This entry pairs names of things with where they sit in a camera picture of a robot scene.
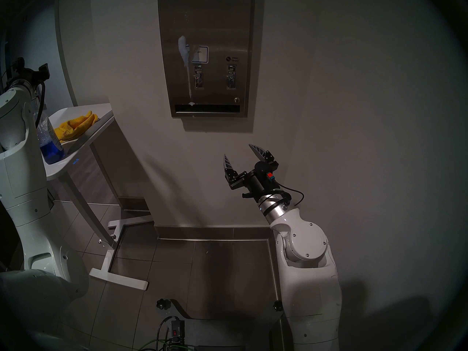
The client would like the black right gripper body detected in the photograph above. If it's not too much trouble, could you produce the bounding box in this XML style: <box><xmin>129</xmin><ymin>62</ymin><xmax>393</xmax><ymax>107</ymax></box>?
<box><xmin>239</xmin><ymin>163</ymin><xmax>282</xmax><ymax>204</ymax></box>

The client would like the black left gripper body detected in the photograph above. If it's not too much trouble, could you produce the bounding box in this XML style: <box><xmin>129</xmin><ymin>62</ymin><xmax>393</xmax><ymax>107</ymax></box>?
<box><xmin>8</xmin><ymin>63</ymin><xmax>41</xmax><ymax>89</ymax></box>

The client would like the gray right gripper finger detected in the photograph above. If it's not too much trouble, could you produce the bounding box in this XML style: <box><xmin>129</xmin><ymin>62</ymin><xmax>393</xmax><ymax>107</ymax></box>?
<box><xmin>223</xmin><ymin>154</ymin><xmax>245</xmax><ymax>190</ymax></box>
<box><xmin>249</xmin><ymin>144</ymin><xmax>279</xmax><ymax>169</ymax></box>

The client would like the blue cleaner spray bottle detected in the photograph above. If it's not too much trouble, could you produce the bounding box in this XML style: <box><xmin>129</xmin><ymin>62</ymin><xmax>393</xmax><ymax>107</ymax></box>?
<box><xmin>32</xmin><ymin>93</ymin><xmax>66</xmax><ymax>165</ymax></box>

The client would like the white cleaner foam streak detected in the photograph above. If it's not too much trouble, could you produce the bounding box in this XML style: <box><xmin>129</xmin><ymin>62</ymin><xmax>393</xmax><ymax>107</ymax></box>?
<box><xmin>178</xmin><ymin>35</ymin><xmax>195</xmax><ymax>106</ymax></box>

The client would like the yellow cleaning cloth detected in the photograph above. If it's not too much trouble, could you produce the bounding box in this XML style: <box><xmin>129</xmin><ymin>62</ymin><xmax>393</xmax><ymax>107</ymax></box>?
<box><xmin>54</xmin><ymin>111</ymin><xmax>100</xmax><ymax>142</ymax></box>

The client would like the white overbed table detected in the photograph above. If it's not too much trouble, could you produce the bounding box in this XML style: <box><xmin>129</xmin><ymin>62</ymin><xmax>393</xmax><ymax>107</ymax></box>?
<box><xmin>43</xmin><ymin>103</ymin><xmax>154</xmax><ymax>291</ymax></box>

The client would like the black box with red light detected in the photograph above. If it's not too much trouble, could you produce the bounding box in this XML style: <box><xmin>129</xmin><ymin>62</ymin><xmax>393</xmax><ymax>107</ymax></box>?
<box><xmin>170</xmin><ymin>319</ymin><xmax>186</xmax><ymax>342</ymax></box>

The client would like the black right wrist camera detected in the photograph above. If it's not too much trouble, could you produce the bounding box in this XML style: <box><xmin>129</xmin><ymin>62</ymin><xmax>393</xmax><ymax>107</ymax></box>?
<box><xmin>254</xmin><ymin>161</ymin><xmax>276</xmax><ymax>182</ymax></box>

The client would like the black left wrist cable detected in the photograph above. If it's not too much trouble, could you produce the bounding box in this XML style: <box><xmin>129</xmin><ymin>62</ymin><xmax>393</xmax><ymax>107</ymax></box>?
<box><xmin>34</xmin><ymin>80</ymin><xmax>46</xmax><ymax>128</ymax></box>

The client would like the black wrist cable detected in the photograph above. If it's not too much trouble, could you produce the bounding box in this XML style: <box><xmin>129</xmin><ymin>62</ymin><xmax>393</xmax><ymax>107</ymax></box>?
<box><xmin>256</xmin><ymin>184</ymin><xmax>305</xmax><ymax>211</ymax></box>
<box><xmin>34</xmin><ymin>80</ymin><xmax>46</xmax><ymax>128</ymax></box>

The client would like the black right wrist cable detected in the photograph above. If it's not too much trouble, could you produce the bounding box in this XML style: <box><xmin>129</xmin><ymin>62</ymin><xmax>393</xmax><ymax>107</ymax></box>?
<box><xmin>256</xmin><ymin>184</ymin><xmax>305</xmax><ymax>211</ymax></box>

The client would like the stainless steel wall dispenser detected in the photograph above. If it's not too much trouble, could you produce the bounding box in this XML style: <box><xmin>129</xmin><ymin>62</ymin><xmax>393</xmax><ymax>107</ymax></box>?
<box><xmin>157</xmin><ymin>0</ymin><xmax>256</xmax><ymax>118</ymax></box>

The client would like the gray robot base plate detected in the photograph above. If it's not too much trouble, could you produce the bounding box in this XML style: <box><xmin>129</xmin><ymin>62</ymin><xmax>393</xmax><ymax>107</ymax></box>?
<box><xmin>156</xmin><ymin>298</ymin><xmax>286</xmax><ymax>351</ymax></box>

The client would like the green cable bundle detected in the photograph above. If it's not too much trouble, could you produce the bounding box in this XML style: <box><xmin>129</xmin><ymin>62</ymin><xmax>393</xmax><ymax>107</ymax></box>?
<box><xmin>137</xmin><ymin>339</ymin><xmax>195</xmax><ymax>351</ymax></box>

